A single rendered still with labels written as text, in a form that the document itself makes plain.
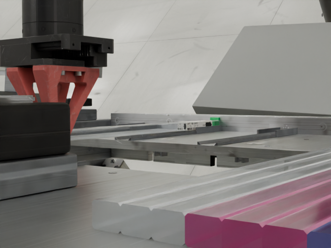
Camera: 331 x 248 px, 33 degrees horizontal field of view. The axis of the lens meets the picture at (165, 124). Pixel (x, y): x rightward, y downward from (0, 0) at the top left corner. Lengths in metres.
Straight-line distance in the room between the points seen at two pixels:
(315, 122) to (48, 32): 0.35
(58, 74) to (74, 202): 0.26
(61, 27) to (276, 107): 0.52
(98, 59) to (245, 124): 0.28
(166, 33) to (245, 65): 1.52
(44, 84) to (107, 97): 1.87
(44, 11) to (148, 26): 2.19
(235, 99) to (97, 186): 0.72
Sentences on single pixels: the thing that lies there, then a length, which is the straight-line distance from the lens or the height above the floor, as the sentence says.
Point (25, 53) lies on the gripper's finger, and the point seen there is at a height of 1.01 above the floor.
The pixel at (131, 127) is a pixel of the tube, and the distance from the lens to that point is 0.61.
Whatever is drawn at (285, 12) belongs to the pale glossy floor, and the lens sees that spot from 2.34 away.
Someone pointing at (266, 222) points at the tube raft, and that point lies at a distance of 0.18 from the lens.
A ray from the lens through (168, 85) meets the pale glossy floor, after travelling 2.23.
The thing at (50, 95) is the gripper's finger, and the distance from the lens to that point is 0.51.
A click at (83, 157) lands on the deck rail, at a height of 0.73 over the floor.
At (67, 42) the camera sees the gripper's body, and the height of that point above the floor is 1.01.
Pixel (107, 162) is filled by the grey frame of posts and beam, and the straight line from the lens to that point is 0.96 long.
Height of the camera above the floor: 1.20
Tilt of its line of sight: 36 degrees down
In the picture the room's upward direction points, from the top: 31 degrees counter-clockwise
